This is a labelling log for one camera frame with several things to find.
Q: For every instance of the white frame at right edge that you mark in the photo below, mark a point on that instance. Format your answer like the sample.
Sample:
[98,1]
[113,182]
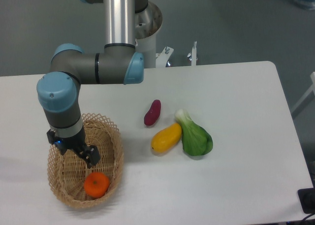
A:
[305,99]

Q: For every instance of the white table clamp bracket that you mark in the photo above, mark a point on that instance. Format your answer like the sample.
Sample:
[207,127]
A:
[163,58]

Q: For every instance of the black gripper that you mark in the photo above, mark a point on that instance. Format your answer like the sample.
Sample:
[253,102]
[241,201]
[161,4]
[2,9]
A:
[90,154]

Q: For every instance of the yellow mango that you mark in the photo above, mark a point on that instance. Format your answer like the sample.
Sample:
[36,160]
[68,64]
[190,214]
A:
[165,139]

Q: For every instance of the black device with cable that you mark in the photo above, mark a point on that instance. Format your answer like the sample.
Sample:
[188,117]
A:
[307,201]

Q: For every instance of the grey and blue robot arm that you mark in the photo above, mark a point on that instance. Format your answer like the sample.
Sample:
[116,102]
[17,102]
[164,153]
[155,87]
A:
[120,63]

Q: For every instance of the woven wicker basket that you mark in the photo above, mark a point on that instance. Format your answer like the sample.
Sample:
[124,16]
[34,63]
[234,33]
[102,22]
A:
[67,173]

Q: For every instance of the orange mandarin fruit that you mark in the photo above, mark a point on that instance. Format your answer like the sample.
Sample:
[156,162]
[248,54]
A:
[96,184]

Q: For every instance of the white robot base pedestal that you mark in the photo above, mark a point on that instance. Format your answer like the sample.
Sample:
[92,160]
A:
[148,23]

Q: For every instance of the green bok choy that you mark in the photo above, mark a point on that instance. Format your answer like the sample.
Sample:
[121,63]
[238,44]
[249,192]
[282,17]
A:
[196,140]

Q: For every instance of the purple sweet potato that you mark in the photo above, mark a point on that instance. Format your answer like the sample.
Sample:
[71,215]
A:
[153,113]

